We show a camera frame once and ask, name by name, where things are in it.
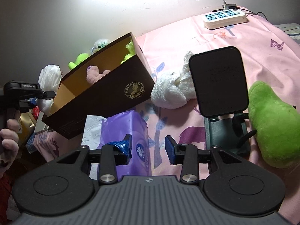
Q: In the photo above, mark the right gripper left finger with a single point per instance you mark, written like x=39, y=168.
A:
x=113, y=154

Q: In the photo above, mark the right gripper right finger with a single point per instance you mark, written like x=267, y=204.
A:
x=185, y=155

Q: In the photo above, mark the white plastic bag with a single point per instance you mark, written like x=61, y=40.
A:
x=49, y=80

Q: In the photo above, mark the mauve plush bunny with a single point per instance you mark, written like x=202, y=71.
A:
x=93, y=74

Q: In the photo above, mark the yellow fluffy cloth toy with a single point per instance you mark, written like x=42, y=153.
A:
x=131, y=51

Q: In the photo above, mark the person left hand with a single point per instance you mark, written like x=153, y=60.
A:
x=10, y=139

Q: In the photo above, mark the red small package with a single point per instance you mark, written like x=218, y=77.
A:
x=35, y=112

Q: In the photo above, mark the purple tissue pack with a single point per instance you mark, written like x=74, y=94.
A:
x=99, y=131

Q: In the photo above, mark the gold tissue box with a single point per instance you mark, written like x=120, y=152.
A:
x=27, y=126

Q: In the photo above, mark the white towel plush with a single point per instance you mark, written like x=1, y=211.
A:
x=175, y=90

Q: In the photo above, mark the dark brown cardboard box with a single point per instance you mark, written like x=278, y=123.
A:
x=127, y=85

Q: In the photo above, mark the lime green plush toy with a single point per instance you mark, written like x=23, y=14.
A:
x=80, y=58

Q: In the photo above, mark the black phone stand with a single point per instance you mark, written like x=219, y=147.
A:
x=222, y=95

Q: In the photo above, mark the dark green plush toy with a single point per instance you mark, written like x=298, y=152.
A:
x=276, y=124

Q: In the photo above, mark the panda plush toy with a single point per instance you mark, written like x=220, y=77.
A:
x=99, y=44

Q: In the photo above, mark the white power strip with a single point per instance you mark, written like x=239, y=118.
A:
x=219, y=19

